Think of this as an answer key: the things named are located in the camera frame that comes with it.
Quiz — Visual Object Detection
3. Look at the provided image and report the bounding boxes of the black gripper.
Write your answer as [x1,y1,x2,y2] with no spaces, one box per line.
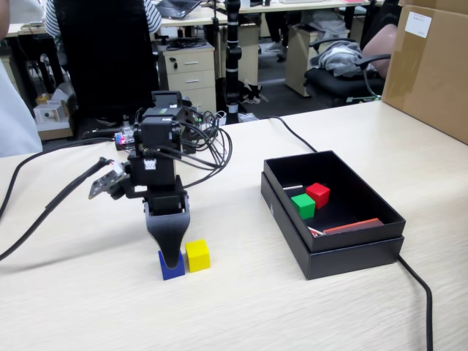
[143,189,192,271]

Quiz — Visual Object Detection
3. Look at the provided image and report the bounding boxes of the yellow wooden cube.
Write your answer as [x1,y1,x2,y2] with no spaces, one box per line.
[184,239,212,273]

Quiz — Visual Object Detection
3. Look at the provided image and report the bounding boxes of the blue wooden cube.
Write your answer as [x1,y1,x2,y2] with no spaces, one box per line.
[156,249,186,282]

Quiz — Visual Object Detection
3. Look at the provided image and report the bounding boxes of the bare forearm of standing person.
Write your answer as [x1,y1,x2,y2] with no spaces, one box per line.
[0,0,12,40]

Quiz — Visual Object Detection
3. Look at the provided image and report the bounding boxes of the black open box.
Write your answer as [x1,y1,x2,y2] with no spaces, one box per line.
[260,171,406,282]

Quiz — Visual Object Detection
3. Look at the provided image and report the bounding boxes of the black cardboard box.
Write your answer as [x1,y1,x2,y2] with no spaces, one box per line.
[263,149,407,254]

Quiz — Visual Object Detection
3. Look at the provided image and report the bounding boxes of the large brown cardboard box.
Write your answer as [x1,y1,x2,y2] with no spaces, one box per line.
[381,0,468,146]

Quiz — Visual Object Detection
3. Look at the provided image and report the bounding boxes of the blue controller circuit board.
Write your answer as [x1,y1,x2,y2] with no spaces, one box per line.
[113,122,137,151]

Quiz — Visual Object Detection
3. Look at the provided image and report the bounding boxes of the white breadboard green terminals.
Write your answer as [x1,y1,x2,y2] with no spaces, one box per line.
[186,109,230,131]

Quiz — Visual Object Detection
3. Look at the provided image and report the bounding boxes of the green wooden cube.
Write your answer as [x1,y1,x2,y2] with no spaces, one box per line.
[290,193,317,220]

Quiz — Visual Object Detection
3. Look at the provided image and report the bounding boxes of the red wooden cube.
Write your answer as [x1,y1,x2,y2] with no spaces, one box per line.
[305,182,331,210]

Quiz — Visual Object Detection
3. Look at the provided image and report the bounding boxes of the beige drawer cabinet with lock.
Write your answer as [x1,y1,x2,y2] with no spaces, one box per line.
[157,39,217,115]

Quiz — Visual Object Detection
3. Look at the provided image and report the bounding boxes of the red flat card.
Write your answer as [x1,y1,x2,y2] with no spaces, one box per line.
[322,217,385,235]

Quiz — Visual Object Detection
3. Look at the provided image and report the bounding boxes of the black jointed pole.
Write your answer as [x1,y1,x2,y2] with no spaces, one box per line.
[223,0,244,125]

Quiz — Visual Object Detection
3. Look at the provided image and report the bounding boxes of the black mesh office chair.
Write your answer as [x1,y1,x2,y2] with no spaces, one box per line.
[53,0,162,142]

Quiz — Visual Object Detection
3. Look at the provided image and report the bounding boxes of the person in white shirt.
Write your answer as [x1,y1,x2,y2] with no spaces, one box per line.
[0,58,44,159]

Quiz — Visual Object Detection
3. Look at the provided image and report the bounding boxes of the beige office desk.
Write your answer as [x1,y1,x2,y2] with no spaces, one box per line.
[149,0,383,81]

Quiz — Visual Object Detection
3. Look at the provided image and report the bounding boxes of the thin black desk stand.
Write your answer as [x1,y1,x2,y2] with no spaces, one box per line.
[208,0,221,80]

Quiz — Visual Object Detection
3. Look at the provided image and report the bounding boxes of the black armrest office chair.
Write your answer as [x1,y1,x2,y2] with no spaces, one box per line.
[303,36,393,107]

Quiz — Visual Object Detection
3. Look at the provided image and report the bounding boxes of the person in striped shirt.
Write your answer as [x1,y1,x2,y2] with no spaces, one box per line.
[44,0,163,42]

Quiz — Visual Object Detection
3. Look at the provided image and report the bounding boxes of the dark open laptop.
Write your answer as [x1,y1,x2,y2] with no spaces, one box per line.
[156,0,203,20]

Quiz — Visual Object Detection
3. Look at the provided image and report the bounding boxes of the legs in dark trousers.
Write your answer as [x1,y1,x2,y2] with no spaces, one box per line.
[262,10,290,62]

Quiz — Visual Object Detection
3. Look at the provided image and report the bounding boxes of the gray crumpled clothing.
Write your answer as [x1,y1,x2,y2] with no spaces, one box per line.
[313,39,377,78]

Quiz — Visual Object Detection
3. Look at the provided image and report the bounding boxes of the white shipping label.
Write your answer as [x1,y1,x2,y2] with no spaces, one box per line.
[405,10,433,38]

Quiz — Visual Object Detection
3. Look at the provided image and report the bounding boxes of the bare circuit board camera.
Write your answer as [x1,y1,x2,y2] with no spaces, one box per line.
[88,162,132,201]

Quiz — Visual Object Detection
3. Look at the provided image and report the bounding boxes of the thin black servo wires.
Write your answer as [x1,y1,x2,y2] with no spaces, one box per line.
[160,107,235,186]

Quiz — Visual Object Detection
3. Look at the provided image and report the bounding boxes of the thick black camera cable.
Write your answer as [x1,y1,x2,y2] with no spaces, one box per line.
[0,135,124,263]

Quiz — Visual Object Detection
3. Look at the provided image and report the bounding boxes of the white box with camera print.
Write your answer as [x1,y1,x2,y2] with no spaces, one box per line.
[34,103,70,125]

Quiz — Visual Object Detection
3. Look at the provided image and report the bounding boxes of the black cable pile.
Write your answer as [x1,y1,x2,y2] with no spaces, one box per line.
[166,35,208,52]

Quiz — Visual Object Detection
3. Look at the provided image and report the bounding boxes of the plain beige pedestal cabinet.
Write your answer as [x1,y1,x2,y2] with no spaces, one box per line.
[284,23,352,99]

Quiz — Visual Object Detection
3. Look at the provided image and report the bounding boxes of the thick black power cable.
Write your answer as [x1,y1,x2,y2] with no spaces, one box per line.
[263,116,435,351]

